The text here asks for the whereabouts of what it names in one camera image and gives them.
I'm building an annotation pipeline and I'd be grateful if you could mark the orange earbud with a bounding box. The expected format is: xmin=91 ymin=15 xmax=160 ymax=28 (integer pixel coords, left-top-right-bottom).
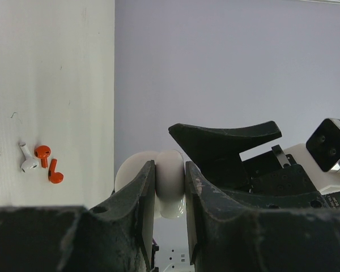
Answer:
xmin=34 ymin=145 xmax=52 ymax=168
xmin=48 ymin=159 xmax=64 ymax=184

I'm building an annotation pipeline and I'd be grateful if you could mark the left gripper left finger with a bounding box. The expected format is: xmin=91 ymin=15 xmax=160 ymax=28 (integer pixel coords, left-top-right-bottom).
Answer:
xmin=88 ymin=160 xmax=155 ymax=271

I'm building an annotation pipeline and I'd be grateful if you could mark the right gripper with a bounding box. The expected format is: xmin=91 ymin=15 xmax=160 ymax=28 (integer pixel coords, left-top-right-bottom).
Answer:
xmin=168 ymin=121 xmax=340 ymax=209

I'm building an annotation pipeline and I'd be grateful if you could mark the white earbud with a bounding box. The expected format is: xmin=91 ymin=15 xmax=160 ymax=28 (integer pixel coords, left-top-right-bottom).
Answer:
xmin=19 ymin=142 xmax=39 ymax=173

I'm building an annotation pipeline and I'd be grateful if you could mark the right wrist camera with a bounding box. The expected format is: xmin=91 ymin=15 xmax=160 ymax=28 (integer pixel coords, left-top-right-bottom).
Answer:
xmin=284 ymin=118 xmax=340 ymax=195

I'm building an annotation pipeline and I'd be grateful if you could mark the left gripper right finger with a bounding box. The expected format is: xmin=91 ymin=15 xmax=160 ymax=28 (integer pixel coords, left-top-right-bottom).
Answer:
xmin=185 ymin=161 xmax=259 ymax=265

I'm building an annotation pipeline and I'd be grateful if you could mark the orange earbud left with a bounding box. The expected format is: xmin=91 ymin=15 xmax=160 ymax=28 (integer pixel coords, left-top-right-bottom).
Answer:
xmin=34 ymin=145 xmax=52 ymax=168

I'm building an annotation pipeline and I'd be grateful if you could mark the orange earbud right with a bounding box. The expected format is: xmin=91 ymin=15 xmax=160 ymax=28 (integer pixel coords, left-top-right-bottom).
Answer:
xmin=48 ymin=159 xmax=64 ymax=184

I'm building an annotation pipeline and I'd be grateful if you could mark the white earbud charging case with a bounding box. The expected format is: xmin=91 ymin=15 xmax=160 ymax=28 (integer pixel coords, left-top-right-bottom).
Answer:
xmin=114 ymin=150 xmax=185 ymax=219

